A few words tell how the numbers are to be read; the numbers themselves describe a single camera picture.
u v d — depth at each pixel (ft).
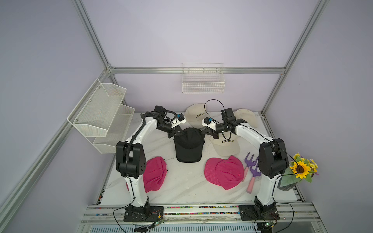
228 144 3.23
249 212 2.40
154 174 2.83
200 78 3.51
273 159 1.68
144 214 2.17
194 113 3.67
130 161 1.66
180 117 2.45
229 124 2.37
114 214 2.46
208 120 2.50
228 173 2.76
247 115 3.58
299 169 2.10
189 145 2.99
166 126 2.50
